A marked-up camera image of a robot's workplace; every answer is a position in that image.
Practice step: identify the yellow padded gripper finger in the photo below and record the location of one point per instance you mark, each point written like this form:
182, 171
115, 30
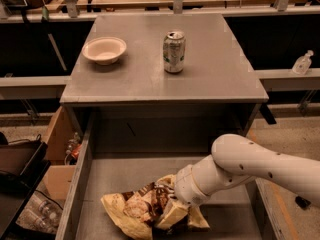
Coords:
174, 211

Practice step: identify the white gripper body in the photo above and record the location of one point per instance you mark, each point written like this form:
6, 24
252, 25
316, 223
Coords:
183, 186

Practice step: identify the brown and yellow chip bag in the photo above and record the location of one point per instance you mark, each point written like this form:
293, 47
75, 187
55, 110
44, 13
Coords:
136, 212

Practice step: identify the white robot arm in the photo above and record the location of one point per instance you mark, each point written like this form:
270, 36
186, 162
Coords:
236, 160

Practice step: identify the open grey top drawer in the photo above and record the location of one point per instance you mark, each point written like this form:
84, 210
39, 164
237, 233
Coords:
120, 155

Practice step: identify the grey cabinet counter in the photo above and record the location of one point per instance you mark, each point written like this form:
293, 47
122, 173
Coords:
180, 75

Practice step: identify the black office chair caster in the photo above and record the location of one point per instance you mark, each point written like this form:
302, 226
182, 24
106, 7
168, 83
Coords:
302, 203

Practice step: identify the cardboard box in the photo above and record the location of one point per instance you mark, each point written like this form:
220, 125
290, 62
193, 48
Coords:
59, 175

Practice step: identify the plastic water bottles pack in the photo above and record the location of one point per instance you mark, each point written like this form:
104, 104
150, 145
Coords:
40, 213

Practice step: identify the silver green soda can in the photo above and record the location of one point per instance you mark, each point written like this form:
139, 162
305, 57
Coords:
174, 51

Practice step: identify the black tray cart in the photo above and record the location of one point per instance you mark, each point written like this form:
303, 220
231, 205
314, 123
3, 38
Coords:
22, 166

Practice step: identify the white paper bowl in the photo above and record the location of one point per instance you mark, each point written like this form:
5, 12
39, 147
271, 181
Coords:
104, 50

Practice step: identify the clear hand sanitizer bottle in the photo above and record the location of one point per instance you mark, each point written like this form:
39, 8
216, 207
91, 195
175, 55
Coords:
303, 63

